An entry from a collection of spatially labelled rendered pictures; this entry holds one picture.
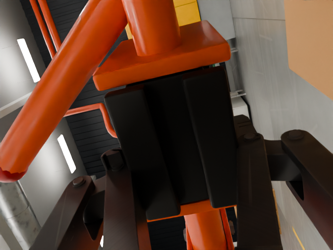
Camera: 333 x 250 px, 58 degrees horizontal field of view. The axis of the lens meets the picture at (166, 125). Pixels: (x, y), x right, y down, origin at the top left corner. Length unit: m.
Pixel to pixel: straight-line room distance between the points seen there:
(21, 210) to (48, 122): 6.19
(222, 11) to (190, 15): 0.76
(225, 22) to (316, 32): 7.20
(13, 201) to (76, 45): 6.13
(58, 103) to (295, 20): 0.26
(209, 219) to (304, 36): 0.22
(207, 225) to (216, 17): 7.32
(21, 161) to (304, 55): 0.28
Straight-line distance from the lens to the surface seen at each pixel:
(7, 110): 8.56
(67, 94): 0.17
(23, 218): 6.43
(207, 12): 7.45
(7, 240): 3.18
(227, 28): 7.51
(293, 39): 0.37
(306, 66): 0.35
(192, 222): 0.19
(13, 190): 6.23
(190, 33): 0.17
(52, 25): 8.26
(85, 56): 0.16
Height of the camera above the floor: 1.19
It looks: 7 degrees up
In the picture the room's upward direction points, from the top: 103 degrees counter-clockwise
